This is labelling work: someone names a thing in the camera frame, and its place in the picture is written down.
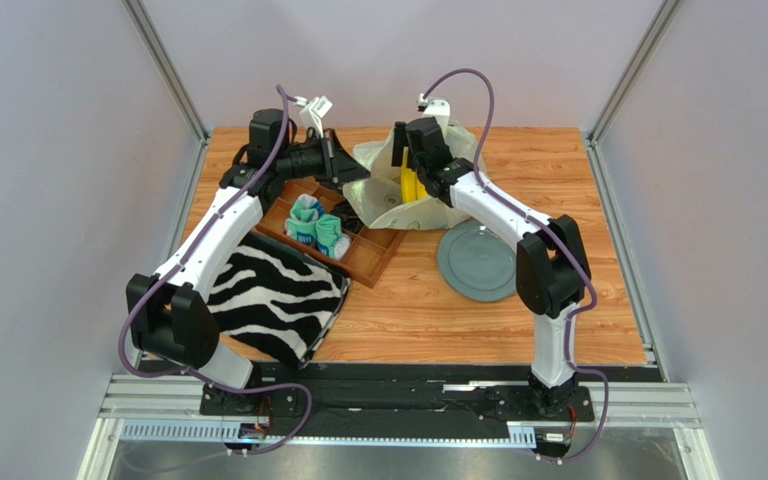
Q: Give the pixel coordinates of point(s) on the aluminium frame rail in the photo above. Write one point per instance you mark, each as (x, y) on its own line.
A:
(649, 428)

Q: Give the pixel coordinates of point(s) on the teal white sock pair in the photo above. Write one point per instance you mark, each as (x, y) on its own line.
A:
(309, 224)

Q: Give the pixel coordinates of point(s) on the wooden compartment tray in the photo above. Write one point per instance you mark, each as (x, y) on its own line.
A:
(369, 251)

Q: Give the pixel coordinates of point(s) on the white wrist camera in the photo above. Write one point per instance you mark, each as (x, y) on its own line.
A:
(435, 107)
(312, 112)

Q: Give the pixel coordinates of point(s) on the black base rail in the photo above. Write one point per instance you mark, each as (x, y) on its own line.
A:
(403, 400)

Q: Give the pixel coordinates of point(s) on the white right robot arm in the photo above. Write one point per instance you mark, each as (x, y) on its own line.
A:
(552, 271)

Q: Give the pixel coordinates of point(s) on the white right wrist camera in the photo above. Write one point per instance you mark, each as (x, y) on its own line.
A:
(435, 107)

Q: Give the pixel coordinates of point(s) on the black rolled sock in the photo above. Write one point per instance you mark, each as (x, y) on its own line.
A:
(348, 217)

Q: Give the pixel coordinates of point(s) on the zebra striped cloth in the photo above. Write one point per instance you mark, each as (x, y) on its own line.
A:
(277, 299)

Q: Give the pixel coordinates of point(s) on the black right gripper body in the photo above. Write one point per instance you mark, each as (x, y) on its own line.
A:
(424, 159)

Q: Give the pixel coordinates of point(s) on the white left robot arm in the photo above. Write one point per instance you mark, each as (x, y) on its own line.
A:
(168, 315)

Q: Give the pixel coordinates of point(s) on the yellow banana bunch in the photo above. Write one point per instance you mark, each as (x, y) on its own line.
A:
(411, 188)

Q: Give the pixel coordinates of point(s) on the pale green plastic bag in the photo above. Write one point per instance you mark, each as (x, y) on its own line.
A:
(377, 200)

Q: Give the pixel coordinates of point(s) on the grey blue plate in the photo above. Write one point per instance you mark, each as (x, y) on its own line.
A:
(477, 263)

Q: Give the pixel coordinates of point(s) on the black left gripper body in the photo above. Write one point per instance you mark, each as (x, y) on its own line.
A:
(322, 157)

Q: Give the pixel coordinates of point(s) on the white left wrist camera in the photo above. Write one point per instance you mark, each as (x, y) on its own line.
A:
(312, 112)

